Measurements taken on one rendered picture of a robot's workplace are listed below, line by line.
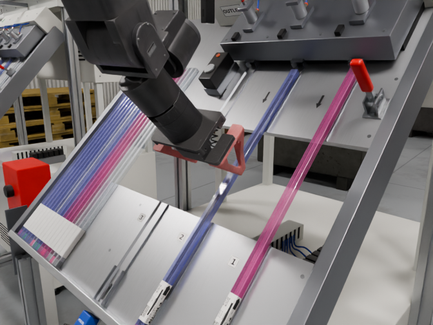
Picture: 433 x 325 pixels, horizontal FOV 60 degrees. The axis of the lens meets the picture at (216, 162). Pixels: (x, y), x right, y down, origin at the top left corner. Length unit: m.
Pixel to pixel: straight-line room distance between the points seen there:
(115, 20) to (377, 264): 0.83
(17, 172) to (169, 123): 0.85
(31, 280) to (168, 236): 0.51
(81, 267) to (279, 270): 0.38
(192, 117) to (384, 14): 0.34
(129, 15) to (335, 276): 0.37
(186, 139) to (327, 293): 0.26
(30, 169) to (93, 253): 0.60
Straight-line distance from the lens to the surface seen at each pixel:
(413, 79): 0.61
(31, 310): 1.08
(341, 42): 0.66
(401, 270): 1.01
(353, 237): 0.51
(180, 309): 0.56
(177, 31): 0.50
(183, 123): 0.48
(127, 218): 0.71
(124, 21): 0.40
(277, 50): 0.73
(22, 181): 1.28
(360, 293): 0.89
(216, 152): 0.49
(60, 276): 0.73
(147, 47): 0.41
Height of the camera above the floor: 1.09
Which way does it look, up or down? 15 degrees down
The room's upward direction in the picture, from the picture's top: straight up
